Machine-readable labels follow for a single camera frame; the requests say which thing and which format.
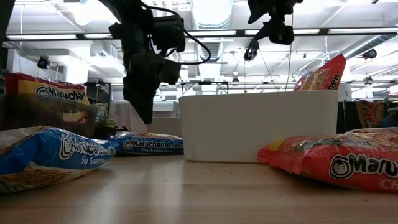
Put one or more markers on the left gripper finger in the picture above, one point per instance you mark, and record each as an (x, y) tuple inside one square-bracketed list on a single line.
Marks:
[(172, 72), (143, 87)]

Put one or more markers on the black ceiling spotlight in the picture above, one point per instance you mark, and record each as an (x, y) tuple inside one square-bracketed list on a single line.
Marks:
[(43, 62), (369, 53)]

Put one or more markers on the orange patterned tapestry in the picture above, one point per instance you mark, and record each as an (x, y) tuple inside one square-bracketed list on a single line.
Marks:
[(370, 113)]

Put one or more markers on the blue Maruchan ramen pack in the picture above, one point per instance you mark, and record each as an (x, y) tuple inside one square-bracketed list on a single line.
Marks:
[(146, 144), (46, 149)]

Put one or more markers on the black partition panel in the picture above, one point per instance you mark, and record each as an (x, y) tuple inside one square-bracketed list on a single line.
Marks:
[(346, 118)]

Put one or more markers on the white-clothed table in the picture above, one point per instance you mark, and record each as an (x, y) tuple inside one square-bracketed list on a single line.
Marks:
[(124, 115)]

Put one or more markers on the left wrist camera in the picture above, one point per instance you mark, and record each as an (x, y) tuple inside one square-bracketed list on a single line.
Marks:
[(169, 34)]

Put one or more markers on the silver ventilation duct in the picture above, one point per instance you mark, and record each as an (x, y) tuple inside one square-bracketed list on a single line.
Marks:
[(211, 12), (373, 43)]

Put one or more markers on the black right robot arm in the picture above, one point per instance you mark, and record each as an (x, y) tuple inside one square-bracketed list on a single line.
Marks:
[(276, 9)]

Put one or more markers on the white plastic bin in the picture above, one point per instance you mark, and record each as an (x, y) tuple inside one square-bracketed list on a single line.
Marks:
[(164, 126), (248, 124)]

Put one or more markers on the person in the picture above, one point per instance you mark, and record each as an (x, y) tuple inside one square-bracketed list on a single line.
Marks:
[(388, 119)]

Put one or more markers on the orange Maruchan ramen pack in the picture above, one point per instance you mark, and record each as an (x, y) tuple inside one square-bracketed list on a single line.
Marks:
[(326, 168), (329, 74)]

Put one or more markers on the red Maruchan ramen pack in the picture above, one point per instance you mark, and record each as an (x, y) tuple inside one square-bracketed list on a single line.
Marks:
[(46, 82)]

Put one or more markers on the potted succulent plant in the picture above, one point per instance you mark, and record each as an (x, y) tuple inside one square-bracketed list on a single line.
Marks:
[(104, 123)]

